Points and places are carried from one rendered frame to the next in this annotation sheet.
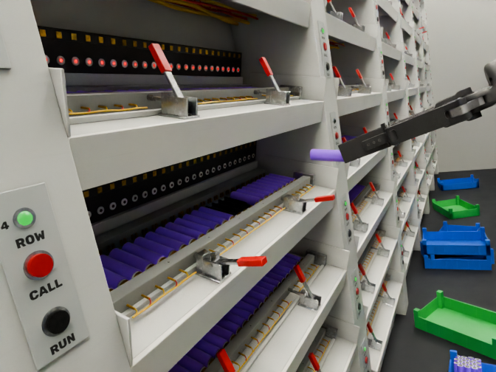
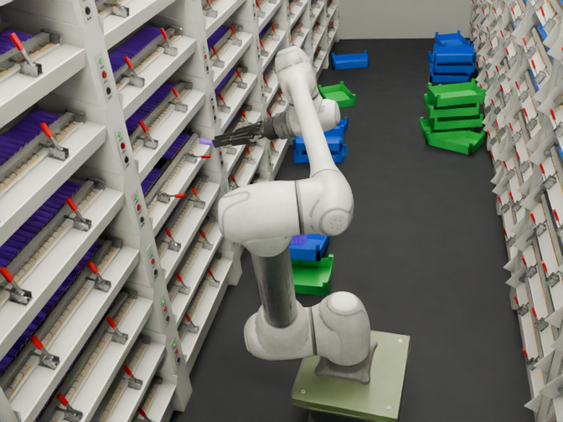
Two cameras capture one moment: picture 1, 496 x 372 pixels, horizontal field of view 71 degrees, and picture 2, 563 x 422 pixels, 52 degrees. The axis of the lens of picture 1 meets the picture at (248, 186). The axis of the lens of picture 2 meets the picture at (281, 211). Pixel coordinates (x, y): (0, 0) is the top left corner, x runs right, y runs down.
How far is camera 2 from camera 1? 1.50 m
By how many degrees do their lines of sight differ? 28
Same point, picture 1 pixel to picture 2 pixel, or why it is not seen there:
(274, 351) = (184, 229)
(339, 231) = (215, 163)
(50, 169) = (136, 184)
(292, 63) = (186, 68)
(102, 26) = not seen: hidden behind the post
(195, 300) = (161, 211)
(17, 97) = (131, 170)
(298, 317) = (194, 213)
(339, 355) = (216, 230)
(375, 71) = (247, 15)
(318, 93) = (202, 87)
